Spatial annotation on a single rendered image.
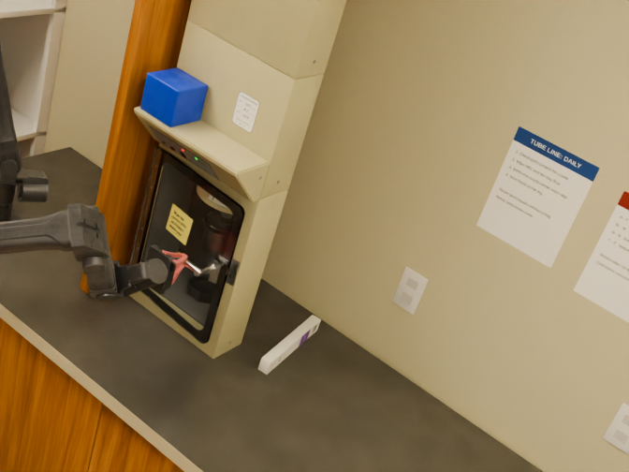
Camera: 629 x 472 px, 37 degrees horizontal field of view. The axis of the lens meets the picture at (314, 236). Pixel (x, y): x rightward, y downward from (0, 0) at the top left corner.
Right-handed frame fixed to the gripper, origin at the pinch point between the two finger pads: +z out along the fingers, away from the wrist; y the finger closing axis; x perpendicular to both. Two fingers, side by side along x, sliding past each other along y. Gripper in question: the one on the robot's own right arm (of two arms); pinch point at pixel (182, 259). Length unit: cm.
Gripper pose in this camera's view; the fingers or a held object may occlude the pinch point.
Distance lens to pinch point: 224.3
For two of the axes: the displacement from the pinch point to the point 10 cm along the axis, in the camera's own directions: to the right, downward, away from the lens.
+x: -7.7, -4.9, 4.1
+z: 5.8, -2.6, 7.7
